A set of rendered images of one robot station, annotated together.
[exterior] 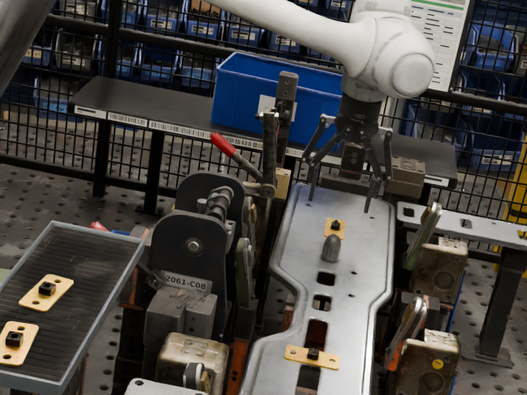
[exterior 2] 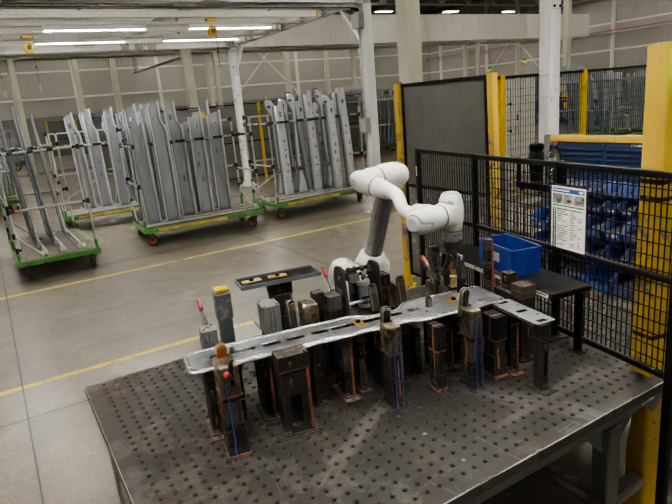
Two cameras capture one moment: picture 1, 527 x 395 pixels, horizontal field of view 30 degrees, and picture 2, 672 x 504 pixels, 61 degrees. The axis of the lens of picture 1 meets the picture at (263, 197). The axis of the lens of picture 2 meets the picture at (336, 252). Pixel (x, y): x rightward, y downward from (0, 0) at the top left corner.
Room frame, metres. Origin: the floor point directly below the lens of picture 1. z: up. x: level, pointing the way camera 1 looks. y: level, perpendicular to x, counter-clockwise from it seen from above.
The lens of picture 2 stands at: (0.27, -2.10, 1.90)
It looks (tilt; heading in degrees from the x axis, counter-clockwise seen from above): 15 degrees down; 65
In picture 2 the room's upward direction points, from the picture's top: 5 degrees counter-clockwise
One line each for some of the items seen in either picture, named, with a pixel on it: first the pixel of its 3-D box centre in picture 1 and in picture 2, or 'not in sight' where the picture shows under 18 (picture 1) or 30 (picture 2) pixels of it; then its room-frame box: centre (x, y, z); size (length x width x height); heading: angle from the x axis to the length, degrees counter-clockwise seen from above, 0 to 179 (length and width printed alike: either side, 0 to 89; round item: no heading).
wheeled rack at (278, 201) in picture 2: not in sight; (306, 159); (4.32, 7.54, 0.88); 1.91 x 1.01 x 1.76; 7
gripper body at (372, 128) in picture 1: (357, 118); (452, 250); (1.73, -0.15, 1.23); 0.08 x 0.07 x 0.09; 86
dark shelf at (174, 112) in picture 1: (265, 129); (504, 268); (2.18, 0.02, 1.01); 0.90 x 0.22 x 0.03; 86
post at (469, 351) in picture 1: (502, 299); (540, 355); (1.86, -0.54, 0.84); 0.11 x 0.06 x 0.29; 86
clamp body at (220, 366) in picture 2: not in sight; (232, 406); (0.67, -0.26, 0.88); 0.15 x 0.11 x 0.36; 86
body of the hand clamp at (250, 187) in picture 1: (242, 267); (434, 314); (1.74, 0.02, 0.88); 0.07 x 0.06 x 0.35; 86
